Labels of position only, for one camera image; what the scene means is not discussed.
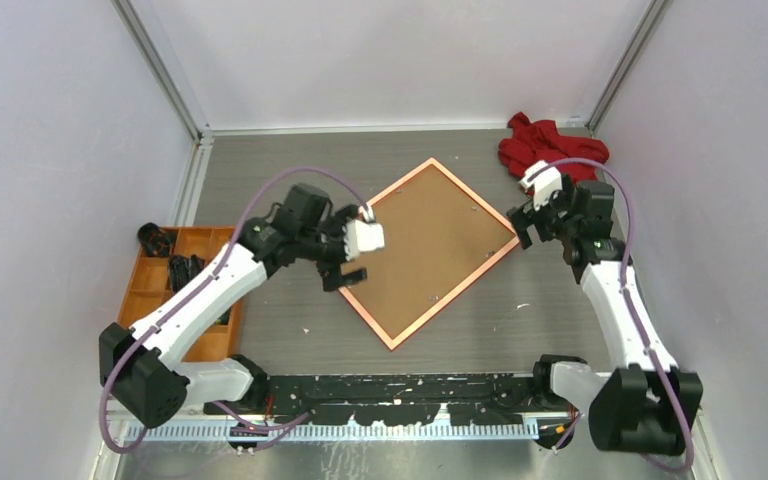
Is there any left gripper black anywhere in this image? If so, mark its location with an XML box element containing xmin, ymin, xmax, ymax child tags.
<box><xmin>299</xmin><ymin>207</ymin><xmax>368</xmax><ymax>291</ymax></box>

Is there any red picture frame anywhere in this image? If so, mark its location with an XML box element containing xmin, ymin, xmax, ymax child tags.
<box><xmin>340</xmin><ymin>158</ymin><xmax>519</xmax><ymax>350</ymax></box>

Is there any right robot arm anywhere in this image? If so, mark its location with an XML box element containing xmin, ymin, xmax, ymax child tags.
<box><xmin>507</xmin><ymin>179</ymin><xmax>703</xmax><ymax>460</ymax></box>

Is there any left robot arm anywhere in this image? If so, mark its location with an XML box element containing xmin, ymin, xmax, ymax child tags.
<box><xmin>99</xmin><ymin>183</ymin><xmax>385</xmax><ymax>429</ymax></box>

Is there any red cloth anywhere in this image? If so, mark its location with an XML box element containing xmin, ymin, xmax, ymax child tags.
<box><xmin>497</xmin><ymin>112</ymin><xmax>610</xmax><ymax>179</ymax></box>

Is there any wooden compartment tray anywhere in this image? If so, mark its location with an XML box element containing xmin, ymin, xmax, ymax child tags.
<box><xmin>118</xmin><ymin>226</ymin><xmax>245</xmax><ymax>362</ymax></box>

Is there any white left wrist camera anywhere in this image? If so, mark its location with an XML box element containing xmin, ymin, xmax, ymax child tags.
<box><xmin>343</xmin><ymin>207</ymin><xmax>385</xmax><ymax>261</ymax></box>

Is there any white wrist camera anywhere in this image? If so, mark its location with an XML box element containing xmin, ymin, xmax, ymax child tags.
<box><xmin>343</xmin><ymin>207</ymin><xmax>385</xmax><ymax>261</ymax></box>
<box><xmin>519</xmin><ymin>161</ymin><xmax>563</xmax><ymax>210</ymax></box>

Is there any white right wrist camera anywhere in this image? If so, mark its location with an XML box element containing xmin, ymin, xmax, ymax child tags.
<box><xmin>519</xmin><ymin>161</ymin><xmax>563</xmax><ymax>210</ymax></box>

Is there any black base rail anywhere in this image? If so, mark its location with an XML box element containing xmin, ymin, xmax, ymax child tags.
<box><xmin>224</xmin><ymin>373</ymin><xmax>573</xmax><ymax>426</ymax></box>

